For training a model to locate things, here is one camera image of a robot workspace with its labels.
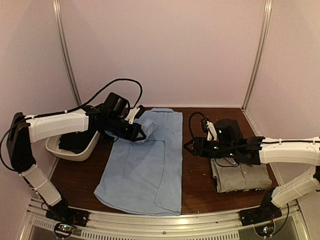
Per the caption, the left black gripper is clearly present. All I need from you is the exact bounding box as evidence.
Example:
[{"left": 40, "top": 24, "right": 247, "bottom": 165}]
[{"left": 106, "top": 114, "right": 147, "bottom": 142}]

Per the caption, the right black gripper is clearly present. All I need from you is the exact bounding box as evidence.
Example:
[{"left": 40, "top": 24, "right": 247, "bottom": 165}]
[{"left": 183, "top": 137, "right": 236, "bottom": 159}]

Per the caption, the light blue shirt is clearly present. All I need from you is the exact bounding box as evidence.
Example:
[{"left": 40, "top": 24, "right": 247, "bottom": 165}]
[{"left": 94, "top": 108, "right": 183, "bottom": 216}]

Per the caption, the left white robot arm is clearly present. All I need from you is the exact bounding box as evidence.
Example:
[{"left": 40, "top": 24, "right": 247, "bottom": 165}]
[{"left": 3, "top": 92, "right": 146, "bottom": 222}]

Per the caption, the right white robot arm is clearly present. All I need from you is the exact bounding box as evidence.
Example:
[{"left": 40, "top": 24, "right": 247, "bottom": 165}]
[{"left": 183, "top": 118, "right": 320, "bottom": 221}]

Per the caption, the folded grey shirt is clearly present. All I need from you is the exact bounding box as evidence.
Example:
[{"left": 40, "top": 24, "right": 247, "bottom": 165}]
[{"left": 210, "top": 158, "right": 272, "bottom": 190}]

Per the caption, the black shirt in basket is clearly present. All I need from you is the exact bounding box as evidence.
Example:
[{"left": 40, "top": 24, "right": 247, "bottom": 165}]
[{"left": 58, "top": 130, "right": 96, "bottom": 154}]

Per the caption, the white plastic basket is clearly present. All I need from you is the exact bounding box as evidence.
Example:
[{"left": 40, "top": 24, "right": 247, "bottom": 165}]
[{"left": 45, "top": 130, "right": 101, "bottom": 162}]

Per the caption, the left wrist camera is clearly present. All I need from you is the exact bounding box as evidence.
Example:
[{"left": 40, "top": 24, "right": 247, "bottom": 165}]
[{"left": 124, "top": 105, "right": 146, "bottom": 125}]

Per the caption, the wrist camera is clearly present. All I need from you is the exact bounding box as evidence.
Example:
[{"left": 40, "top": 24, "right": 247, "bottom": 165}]
[
  {"left": 200, "top": 118, "right": 218, "bottom": 141},
  {"left": 124, "top": 105, "right": 146, "bottom": 125}
]

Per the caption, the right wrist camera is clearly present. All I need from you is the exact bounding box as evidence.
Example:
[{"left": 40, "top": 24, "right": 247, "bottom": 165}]
[{"left": 200, "top": 118, "right": 218, "bottom": 141}]

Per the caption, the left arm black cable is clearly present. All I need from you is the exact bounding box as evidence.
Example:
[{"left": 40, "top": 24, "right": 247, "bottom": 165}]
[{"left": 0, "top": 78, "right": 143, "bottom": 171}]

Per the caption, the front aluminium rail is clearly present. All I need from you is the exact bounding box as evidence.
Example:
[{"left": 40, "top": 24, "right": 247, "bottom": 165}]
[{"left": 18, "top": 197, "right": 310, "bottom": 240}]

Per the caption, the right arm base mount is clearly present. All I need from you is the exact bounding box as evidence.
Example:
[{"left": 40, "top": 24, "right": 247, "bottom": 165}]
[{"left": 239, "top": 190, "right": 282, "bottom": 226}]

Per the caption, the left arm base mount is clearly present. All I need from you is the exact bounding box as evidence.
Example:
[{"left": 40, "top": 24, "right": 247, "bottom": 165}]
[{"left": 45, "top": 199, "right": 90, "bottom": 227}]

